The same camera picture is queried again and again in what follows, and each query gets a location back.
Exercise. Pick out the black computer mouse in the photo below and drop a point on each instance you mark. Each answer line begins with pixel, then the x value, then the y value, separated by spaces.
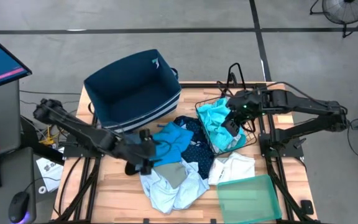
pixel 19 207

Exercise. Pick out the white printed paper sheet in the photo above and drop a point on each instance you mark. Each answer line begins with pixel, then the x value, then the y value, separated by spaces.
pixel 50 174

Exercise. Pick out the navy dotted cloth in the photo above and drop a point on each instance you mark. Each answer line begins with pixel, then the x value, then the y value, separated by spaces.
pixel 197 152

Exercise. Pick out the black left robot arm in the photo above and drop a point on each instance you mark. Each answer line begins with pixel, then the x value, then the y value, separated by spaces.
pixel 73 124

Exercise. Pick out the white cloth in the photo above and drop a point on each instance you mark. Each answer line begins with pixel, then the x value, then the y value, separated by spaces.
pixel 235 168

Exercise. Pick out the small black clamp block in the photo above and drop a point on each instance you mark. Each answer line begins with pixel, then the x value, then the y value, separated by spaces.
pixel 307 207

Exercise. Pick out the teal cloth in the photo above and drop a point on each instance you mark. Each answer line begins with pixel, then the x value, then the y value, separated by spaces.
pixel 211 119

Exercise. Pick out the black cloth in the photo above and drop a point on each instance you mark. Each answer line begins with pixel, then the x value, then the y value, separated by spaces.
pixel 130 169

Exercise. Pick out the grey cloth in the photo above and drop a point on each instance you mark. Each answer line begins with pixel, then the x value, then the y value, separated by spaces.
pixel 171 175

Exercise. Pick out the grey desk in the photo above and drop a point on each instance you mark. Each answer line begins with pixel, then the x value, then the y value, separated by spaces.
pixel 5 124

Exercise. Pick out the black metal rig frame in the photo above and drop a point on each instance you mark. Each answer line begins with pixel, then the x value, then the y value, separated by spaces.
pixel 197 85

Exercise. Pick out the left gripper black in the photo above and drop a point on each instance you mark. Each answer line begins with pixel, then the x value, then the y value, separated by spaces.
pixel 135 152

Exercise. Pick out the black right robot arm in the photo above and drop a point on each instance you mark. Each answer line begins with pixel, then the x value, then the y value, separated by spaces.
pixel 306 104

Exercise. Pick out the green translucent plastic tray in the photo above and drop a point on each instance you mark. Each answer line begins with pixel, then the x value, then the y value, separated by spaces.
pixel 247 199

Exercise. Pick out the bright blue cloth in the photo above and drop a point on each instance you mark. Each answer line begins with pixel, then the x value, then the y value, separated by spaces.
pixel 172 143

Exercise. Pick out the light blue patterned cloth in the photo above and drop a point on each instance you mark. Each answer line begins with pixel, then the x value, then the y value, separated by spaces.
pixel 166 199

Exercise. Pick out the white tape roll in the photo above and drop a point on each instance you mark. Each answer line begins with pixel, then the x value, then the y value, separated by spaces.
pixel 42 189

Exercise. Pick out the black floor fan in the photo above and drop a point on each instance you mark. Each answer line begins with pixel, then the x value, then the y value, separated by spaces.
pixel 346 11

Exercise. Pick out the navy fabric storage bin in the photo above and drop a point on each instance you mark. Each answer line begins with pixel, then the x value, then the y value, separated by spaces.
pixel 129 93

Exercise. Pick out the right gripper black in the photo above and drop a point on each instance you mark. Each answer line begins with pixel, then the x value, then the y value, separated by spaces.
pixel 245 104

